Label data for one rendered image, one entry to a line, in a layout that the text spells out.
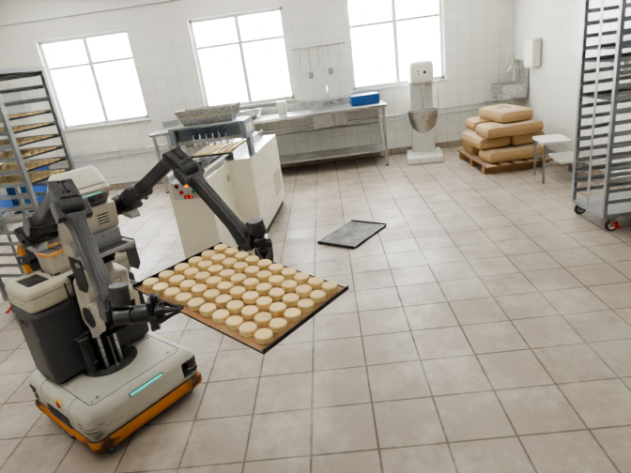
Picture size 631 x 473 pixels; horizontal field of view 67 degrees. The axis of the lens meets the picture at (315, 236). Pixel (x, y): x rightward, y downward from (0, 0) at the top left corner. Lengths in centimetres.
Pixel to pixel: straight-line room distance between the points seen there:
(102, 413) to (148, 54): 628
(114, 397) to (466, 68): 675
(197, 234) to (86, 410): 196
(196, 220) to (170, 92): 420
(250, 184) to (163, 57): 384
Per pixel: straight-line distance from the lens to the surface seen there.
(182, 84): 792
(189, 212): 403
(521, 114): 645
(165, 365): 264
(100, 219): 232
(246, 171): 452
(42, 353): 270
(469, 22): 795
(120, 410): 256
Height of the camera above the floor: 164
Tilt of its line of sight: 21 degrees down
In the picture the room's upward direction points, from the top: 8 degrees counter-clockwise
